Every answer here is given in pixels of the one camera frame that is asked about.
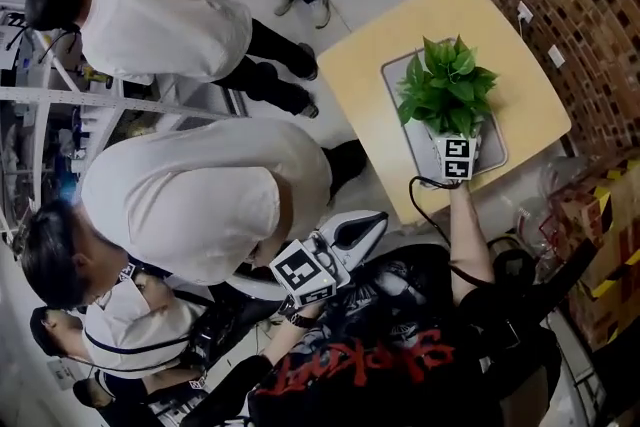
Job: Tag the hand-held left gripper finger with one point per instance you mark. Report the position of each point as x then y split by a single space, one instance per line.
357 216
371 242

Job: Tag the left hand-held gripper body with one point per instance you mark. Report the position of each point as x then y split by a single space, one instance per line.
306 272

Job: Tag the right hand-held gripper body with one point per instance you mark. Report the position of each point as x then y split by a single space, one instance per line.
457 160

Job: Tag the grey rectangular tray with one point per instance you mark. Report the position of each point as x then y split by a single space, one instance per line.
492 150

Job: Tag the green potted flower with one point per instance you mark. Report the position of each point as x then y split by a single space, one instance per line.
447 87

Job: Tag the person's right forearm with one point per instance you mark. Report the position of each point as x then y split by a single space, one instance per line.
467 230

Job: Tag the person's left forearm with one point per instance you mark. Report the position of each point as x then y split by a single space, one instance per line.
292 340

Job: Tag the black wristwatch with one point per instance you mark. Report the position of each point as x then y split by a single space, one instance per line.
300 319

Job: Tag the white round chair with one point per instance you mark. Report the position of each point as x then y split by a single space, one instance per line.
260 285

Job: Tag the clear plastic bags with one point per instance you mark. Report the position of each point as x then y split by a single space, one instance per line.
550 200

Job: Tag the person's black printed shirt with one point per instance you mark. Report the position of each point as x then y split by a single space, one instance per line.
400 340

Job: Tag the cardboard box with striped tape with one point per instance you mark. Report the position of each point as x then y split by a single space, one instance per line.
607 235

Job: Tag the white metal shelf rack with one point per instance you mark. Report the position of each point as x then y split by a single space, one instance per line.
55 115

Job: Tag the white wall socket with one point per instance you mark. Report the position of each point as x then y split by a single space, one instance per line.
556 55
525 12

